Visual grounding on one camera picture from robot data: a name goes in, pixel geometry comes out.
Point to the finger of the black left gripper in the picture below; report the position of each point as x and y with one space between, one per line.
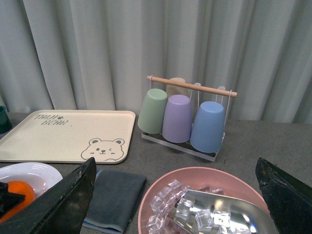
8 200

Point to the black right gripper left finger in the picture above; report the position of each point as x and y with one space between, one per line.
60 210

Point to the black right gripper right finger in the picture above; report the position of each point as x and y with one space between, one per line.
289 200

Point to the orange fruit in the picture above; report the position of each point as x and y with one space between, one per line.
23 188

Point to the white plate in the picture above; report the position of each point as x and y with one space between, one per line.
41 177

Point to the metal scoop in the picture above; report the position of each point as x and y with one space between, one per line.
235 215

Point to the grey folded cloth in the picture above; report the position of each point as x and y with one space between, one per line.
115 199

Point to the pink bowl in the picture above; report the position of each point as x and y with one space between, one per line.
197 177

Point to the dark green mug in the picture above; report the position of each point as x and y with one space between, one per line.
5 124

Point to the cream bear tray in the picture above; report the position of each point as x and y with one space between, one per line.
70 136

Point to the clear ice cube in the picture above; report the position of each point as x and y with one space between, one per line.
183 208
204 220
158 205

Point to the blue cup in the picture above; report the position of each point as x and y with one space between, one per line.
208 127

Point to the green cup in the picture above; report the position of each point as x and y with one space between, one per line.
151 115

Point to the purple cup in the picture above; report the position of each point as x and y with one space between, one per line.
177 123

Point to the grey curtain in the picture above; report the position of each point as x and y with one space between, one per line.
96 54

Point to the beige cup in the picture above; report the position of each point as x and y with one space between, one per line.
176 90

